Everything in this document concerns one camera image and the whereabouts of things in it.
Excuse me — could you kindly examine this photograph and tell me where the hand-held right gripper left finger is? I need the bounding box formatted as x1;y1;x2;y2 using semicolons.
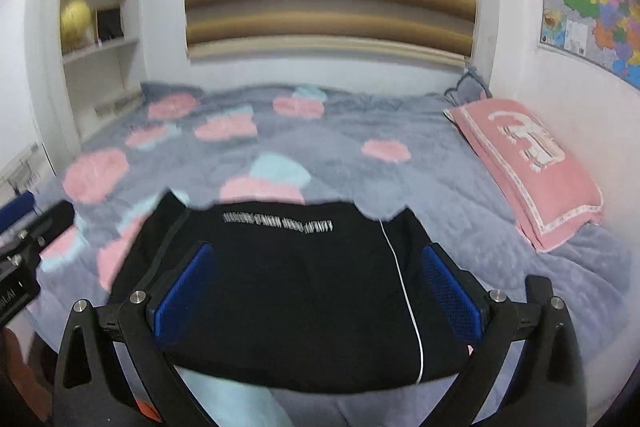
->
52;242;217;427

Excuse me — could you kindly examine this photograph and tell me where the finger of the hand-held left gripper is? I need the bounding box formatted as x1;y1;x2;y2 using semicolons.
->
0;192;37;234
20;200;77;254

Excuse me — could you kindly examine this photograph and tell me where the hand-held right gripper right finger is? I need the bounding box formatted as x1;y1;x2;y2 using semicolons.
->
420;243;588;427

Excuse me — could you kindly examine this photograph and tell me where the black hooded jacket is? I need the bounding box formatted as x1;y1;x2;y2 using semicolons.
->
107;189;473;395

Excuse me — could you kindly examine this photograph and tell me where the person's left hand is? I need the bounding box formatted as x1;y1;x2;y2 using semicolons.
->
3;328;39;389

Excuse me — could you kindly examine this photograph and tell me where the pink embroidered pillow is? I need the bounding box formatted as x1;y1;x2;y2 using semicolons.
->
444;98;605;254

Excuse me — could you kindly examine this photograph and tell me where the white bookshelf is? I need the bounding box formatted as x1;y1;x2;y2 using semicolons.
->
60;0;156;142

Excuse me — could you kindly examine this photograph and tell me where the yellow globe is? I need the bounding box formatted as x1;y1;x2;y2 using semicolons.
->
60;0;92;45

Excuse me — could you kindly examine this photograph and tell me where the black box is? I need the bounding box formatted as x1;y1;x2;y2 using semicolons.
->
95;7;123;42

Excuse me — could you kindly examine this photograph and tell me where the grey pillow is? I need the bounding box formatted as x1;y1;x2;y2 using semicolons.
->
444;67;493;108

